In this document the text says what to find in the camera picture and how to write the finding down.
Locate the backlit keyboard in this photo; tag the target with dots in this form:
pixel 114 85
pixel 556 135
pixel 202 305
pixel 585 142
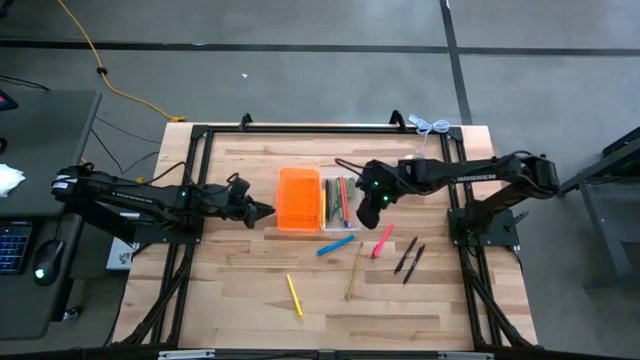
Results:
pixel 14 247

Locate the desk castor wheel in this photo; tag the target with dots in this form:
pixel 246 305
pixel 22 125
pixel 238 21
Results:
pixel 72 313

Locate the pink highlighter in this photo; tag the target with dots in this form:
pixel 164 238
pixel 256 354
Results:
pixel 382 241

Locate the black pen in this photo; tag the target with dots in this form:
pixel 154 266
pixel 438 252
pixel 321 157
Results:
pixel 405 255
pixel 414 264
pixel 328 200

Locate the natural wood pencil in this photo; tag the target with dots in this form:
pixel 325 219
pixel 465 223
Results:
pixel 354 271

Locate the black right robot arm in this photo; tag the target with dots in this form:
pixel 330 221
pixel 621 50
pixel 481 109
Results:
pixel 450 175

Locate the dark device with light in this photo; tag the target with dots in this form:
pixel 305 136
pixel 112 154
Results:
pixel 6 101

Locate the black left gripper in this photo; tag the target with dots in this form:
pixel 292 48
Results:
pixel 232 206

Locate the white printed box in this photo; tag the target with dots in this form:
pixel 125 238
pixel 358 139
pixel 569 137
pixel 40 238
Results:
pixel 120 256

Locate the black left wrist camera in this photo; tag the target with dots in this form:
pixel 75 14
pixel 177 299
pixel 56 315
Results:
pixel 239 183

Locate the black computer mouse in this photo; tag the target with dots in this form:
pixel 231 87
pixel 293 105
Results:
pixel 49 260

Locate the dark grey desk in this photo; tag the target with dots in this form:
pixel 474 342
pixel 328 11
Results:
pixel 50 150

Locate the dark grey side table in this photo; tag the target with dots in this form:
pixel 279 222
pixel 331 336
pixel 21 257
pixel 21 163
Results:
pixel 597 225

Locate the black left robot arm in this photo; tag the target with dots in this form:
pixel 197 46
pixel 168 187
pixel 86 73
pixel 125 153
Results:
pixel 125 195

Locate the white crumpled tissue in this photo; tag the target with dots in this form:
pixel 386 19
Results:
pixel 10 180

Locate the black frame clamp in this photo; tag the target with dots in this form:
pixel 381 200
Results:
pixel 245 121
pixel 398 122

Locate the black aluminium table frame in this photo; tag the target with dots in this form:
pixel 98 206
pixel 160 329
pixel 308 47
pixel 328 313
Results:
pixel 325 129

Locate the pink pen blue tip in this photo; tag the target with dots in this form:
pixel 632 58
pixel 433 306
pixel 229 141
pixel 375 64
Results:
pixel 344 200

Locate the silver metal bracket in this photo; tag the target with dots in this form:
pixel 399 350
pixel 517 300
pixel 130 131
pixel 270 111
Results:
pixel 185 354
pixel 465 356

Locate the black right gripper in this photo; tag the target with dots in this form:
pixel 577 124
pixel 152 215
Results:
pixel 375 192

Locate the clear plastic box orange lid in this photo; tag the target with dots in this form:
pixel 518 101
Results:
pixel 298 200

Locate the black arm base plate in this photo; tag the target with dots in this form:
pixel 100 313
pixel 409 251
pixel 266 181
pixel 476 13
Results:
pixel 502 230
pixel 170 239

